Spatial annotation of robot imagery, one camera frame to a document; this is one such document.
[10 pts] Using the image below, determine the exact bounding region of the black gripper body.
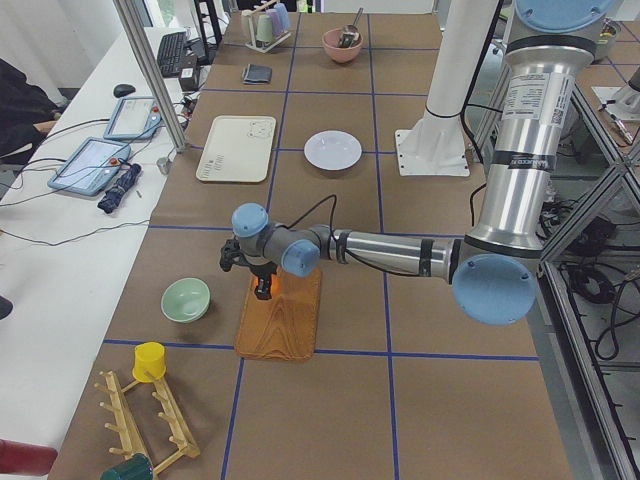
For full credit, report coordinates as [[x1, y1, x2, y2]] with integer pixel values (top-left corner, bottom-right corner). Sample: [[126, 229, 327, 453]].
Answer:
[[250, 262, 277, 286]]

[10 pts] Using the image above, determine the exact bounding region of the orange fruit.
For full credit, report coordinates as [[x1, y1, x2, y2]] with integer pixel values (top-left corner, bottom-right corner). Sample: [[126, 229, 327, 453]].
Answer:
[[253, 275, 280, 299]]

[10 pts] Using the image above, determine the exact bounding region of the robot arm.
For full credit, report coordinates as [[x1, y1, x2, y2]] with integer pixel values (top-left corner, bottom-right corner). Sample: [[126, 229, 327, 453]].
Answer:
[[220, 1, 610, 325]]

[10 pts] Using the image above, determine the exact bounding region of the cream bear serving tray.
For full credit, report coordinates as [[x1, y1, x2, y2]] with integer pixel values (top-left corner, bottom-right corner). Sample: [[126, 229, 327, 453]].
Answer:
[[195, 115, 276, 183]]

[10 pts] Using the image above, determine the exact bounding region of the wooden cutting board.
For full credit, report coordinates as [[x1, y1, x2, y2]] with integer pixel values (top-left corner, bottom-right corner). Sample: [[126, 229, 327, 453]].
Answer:
[[234, 269, 322, 362]]

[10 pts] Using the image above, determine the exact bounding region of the green ceramic bowl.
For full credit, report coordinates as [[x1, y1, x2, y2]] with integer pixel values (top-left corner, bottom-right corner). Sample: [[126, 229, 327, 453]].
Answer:
[[161, 278, 211, 324]]

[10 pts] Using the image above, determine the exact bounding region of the yellow cup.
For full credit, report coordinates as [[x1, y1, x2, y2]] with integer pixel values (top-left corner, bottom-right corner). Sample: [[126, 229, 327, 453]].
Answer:
[[132, 342, 166, 383]]

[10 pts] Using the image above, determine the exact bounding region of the white ceramic plate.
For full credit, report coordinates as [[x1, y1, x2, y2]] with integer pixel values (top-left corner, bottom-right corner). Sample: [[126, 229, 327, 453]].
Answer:
[[304, 130, 362, 171]]

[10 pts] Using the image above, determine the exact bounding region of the folded dark blue umbrella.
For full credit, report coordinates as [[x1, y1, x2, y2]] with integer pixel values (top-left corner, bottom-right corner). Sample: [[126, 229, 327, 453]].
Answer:
[[97, 163, 142, 214]]

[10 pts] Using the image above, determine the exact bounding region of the wooden peg rack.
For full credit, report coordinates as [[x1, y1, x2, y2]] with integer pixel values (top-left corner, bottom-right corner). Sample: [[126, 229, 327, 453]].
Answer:
[[94, 370, 201, 479]]

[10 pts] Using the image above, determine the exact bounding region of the folded grey cloth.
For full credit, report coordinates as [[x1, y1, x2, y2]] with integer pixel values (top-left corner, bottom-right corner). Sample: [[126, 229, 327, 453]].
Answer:
[[242, 64, 272, 85]]

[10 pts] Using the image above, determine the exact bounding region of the teach pendant far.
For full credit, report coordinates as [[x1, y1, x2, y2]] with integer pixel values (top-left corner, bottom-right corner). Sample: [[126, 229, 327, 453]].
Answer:
[[103, 96, 161, 141]]

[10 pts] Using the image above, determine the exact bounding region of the teach pendant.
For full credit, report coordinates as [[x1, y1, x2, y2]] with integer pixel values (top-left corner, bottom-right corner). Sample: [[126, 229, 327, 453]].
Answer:
[[47, 137, 131, 196], [103, 96, 161, 141]]

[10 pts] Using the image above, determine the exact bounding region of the teach pendant near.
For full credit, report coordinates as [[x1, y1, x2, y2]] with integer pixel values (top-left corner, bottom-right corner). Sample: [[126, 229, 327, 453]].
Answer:
[[47, 137, 131, 196]]

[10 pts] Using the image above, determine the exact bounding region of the small black box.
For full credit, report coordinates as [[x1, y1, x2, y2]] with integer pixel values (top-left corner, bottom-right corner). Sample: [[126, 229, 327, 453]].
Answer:
[[178, 67, 200, 92]]

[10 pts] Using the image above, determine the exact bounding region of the dark green cup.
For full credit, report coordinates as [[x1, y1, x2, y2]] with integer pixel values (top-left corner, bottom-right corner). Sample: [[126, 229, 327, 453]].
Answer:
[[100, 453, 154, 480]]

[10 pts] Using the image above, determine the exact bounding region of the black computer mouse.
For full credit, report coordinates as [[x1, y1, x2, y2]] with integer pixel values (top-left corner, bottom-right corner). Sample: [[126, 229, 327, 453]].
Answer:
[[113, 84, 136, 98]]

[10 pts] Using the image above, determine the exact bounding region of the pink bowl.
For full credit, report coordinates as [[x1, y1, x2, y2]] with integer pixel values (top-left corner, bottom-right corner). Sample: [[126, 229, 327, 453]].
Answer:
[[322, 28, 363, 64]]

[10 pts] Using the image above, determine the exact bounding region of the green cup on rack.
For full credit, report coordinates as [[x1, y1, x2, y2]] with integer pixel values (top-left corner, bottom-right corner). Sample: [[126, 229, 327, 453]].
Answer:
[[256, 13, 274, 44]]

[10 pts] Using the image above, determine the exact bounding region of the black keyboard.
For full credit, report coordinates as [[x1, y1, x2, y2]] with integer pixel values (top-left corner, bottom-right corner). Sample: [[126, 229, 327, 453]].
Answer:
[[156, 31, 187, 78]]

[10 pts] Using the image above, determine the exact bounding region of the purple cup on rack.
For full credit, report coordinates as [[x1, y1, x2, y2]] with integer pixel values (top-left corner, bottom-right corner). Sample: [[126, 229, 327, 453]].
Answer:
[[265, 7, 286, 37]]

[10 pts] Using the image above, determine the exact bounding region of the metal scoop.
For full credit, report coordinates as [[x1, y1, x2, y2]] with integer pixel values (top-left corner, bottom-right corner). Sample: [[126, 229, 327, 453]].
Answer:
[[337, 7, 364, 48]]

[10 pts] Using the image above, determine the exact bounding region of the blue cup on rack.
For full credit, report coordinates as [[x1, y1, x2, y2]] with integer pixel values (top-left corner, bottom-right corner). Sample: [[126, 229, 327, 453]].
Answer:
[[274, 3, 291, 31]]

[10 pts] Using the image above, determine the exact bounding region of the red bottle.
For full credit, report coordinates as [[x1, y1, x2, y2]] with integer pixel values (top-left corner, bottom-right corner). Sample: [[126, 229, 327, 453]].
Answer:
[[1, 440, 58, 476]]

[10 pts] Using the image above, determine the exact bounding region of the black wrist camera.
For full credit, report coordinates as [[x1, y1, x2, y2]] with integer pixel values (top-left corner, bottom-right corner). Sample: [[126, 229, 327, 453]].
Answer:
[[219, 238, 250, 272]]

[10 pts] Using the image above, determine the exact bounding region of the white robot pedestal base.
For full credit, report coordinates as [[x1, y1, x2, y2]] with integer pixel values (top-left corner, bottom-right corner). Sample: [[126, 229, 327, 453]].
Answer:
[[395, 0, 499, 177]]

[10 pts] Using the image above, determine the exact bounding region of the white wire cup rack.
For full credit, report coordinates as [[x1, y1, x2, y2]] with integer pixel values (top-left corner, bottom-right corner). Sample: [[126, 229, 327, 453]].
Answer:
[[245, 31, 292, 53]]

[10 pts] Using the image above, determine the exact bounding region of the aluminium frame post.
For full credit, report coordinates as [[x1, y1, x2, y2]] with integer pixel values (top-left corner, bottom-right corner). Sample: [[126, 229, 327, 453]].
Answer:
[[113, 0, 187, 153]]

